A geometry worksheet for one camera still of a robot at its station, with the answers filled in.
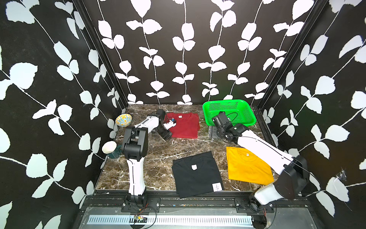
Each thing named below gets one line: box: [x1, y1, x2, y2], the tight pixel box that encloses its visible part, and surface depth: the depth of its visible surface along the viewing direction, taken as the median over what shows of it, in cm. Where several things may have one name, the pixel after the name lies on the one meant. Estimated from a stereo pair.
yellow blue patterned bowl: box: [115, 113, 133, 127], surface depth 110 cm
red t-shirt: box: [163, 112, 201, 139], surface depth 109 cm
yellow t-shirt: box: [225, 146, 275, 186], surface depth 88 cm
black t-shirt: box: [171, 150, 224, 199], surface depth 87 cm
